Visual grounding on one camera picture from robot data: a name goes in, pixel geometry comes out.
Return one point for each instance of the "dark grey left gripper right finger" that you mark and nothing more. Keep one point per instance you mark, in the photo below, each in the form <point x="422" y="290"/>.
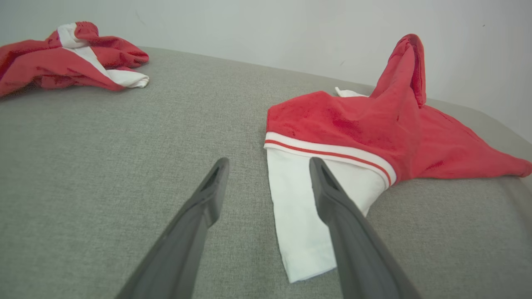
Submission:
<point x="357" y="249"/>

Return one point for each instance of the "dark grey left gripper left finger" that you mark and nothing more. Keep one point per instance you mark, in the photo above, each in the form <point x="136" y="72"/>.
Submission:
<point x="183" y="249"/>

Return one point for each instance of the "red jersey with number 23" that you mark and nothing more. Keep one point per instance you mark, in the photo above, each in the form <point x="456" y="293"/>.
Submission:
<point x="353" y="120"/>

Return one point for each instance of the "red shorts with white stripe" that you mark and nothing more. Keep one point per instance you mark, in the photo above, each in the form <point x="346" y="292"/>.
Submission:
<point x="41" y="62"/>

